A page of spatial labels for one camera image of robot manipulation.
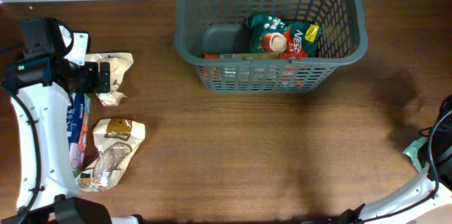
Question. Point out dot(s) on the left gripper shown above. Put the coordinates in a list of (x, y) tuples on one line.
[(104, 76)]

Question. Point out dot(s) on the grey plastic shopping basket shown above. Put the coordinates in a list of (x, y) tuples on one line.
[(218, 27)]

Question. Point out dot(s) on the orange spaghetti packet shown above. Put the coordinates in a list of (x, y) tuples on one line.
[(253, 73)]

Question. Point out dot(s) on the green Nescafe coffee bag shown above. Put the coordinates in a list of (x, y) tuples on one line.
[(269, 33)]

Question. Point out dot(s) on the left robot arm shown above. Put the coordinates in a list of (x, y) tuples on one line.
[(40, 84)]

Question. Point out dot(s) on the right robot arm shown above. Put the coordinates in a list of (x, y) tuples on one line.
[(430, 189)]

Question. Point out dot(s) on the blue Kleenex tissue pack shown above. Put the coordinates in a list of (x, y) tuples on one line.
[(77, 129)]

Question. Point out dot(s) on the crumpled beige paper pouch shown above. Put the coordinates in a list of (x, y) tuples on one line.
[(119, 63)]

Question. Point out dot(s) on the beige brown snack pouch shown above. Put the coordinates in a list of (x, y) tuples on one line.
[(116, 141)]

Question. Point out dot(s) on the pale green crumpled wrapper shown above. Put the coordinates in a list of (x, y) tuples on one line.
[(412, 150)]

